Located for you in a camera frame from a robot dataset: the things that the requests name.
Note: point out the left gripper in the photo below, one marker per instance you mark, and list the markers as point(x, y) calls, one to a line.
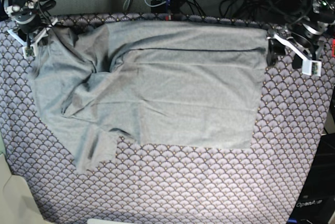
point(305, 37)

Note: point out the light grey T-shirt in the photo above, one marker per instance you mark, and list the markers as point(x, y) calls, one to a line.
point(151, 82)

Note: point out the red clamp at right edge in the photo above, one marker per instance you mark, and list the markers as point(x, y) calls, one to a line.
point(333, 48)

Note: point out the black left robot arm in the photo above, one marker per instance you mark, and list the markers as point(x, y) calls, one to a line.
point(306, 21)

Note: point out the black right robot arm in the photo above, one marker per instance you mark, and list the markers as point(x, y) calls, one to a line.
point(5, 17)

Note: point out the fan-patterned table cloth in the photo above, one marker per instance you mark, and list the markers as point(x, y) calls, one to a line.
point(166, 183)

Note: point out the black OpenArm box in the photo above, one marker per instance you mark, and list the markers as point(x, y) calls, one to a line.
point(316, 201)

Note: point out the red-tipped table clamp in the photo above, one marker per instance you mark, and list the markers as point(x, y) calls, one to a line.
point(168, 10)

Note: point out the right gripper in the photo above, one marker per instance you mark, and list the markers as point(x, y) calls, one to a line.
point(32, 17)

